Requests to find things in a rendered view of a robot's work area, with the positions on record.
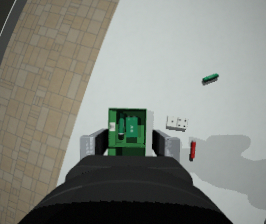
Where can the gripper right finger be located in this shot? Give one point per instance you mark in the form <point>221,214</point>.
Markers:
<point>164,145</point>

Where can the white domino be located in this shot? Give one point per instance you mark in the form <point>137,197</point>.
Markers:
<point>176,122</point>

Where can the green bin rack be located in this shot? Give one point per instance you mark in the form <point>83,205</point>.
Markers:
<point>120,145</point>

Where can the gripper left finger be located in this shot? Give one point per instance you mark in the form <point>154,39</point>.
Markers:
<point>94,144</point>

